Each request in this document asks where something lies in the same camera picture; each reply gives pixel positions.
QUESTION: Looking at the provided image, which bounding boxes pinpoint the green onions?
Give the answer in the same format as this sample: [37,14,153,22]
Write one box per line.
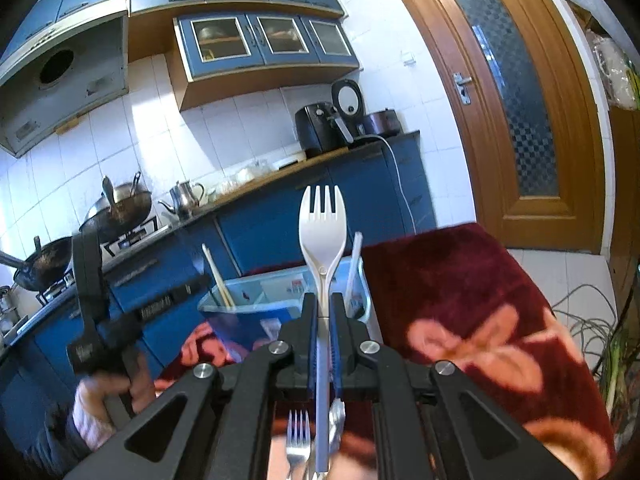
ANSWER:
[599,327,640,413]

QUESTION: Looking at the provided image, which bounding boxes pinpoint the metal door handle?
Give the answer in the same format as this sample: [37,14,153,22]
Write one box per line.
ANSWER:
[452,72,474,106]

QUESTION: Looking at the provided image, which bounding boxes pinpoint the wooden door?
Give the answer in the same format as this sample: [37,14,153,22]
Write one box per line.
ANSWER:
[380,0,617,257]

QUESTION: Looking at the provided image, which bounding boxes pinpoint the metal fork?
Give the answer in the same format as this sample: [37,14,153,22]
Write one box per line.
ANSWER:
[286,409,312,480]

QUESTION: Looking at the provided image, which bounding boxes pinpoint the large black wok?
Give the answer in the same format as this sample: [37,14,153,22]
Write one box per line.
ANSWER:
[80,182,153,244]

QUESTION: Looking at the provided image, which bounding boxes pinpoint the white power cable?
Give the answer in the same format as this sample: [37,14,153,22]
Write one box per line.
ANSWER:
[369,134,419,234]

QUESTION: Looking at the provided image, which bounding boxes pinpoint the rice cooker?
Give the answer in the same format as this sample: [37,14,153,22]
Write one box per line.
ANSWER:
[331,79,403,149]

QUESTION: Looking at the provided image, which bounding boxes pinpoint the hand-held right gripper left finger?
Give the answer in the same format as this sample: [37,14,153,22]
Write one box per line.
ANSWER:
[65,294,318,480]

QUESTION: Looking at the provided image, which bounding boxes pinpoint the light blue utensil holder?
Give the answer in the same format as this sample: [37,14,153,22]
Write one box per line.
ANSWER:
[196,264,373,357]

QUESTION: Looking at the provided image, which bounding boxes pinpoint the white plastic bag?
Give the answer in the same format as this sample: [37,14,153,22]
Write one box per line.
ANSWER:
[562,0,640,111]

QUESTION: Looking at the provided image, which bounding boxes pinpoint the blue glass-door wall cabinet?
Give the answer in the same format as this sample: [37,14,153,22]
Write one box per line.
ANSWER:
[172,12,361,112]

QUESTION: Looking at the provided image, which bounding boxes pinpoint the gas stove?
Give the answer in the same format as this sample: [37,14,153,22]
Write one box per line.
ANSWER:
[37,215,172,306]

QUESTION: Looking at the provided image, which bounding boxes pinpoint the metal spatula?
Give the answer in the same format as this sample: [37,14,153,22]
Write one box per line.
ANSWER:
[102,175,119,217]

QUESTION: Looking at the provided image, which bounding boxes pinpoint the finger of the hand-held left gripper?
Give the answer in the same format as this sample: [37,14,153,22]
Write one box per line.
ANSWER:
[172,274,213,309]

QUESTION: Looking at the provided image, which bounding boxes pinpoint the metal kettle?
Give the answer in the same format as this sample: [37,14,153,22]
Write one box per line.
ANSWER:
[159,180,206,216]

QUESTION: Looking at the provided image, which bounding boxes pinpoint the small black wok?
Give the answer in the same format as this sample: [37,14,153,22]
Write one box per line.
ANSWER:
[0,235,76,293]

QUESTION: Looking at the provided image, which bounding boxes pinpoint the white plastic spork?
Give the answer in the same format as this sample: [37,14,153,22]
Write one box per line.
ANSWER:
[298,185,347,475]

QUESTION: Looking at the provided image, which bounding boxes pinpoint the blue base kitchen cabinet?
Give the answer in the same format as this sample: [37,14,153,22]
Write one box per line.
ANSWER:
[0,130,438,411]

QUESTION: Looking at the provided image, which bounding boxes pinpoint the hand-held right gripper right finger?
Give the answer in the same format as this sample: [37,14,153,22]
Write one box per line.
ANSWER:
[330,292,581,480]

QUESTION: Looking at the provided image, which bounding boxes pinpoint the maroon pink printed blanket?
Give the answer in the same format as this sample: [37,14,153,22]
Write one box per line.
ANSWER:
[155,222,618,480]

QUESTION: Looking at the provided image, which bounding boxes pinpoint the grey range hood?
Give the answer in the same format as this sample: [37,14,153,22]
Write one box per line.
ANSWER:
[0,10,131,159]

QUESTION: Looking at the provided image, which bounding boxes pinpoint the black air fryer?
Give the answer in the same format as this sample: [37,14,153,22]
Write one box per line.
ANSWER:
[295,102,349,159]

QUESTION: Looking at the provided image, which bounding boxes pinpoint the person's left hand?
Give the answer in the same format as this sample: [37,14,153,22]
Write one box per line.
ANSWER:
[74,354,157,437]

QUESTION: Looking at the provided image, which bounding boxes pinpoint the person's left forearm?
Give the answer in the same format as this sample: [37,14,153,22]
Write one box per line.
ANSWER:
[20,400,118,473]

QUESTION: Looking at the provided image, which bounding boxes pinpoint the bundle of grey cables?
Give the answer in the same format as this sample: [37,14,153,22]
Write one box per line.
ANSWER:
[549,284,632,377]

